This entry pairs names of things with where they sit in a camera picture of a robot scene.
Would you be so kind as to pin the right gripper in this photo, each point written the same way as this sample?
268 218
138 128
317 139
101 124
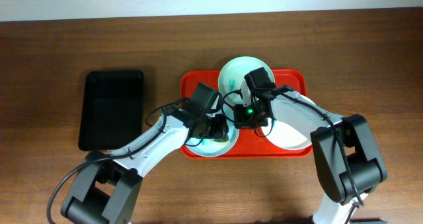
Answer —
240 122

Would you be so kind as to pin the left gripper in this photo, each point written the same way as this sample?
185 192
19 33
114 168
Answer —
221 129

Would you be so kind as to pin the mint green plate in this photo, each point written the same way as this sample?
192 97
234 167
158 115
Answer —
232 75

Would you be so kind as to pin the green yellow sponge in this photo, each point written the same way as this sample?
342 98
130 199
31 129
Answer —
220 141

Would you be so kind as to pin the light blue plate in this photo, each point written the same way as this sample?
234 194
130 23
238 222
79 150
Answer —
205 147

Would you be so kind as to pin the white plate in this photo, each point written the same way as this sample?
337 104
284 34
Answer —
287 138

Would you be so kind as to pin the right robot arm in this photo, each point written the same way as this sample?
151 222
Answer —
347 159

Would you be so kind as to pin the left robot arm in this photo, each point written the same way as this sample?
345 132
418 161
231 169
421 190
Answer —
106 186

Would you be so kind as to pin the red plastic tray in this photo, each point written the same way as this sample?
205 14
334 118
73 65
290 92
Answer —
248 145

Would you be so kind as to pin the black plastic tray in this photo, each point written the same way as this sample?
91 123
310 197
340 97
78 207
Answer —
112 109

